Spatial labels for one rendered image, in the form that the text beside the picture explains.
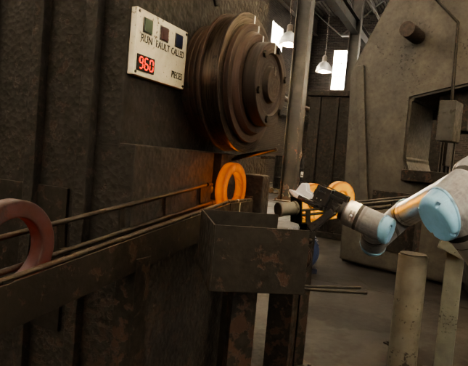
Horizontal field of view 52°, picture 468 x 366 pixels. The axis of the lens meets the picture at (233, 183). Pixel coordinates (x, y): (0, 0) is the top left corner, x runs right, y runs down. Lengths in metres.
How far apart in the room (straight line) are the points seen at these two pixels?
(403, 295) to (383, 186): 2.18
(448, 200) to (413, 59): 3.17
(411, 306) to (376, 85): 2.57
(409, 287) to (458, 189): 1.00
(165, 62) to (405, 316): 1.42
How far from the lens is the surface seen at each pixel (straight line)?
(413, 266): 2.14
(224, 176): 1.61
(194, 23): 1.67
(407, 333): 2.21
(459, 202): 1.20
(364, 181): 4.29
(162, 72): 1.46
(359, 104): 4.37
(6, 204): 0.93
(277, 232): 1.00
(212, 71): 1.50
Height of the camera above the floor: 0.86
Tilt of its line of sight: 3 degrees down
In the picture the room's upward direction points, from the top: 5 degrees clockwise
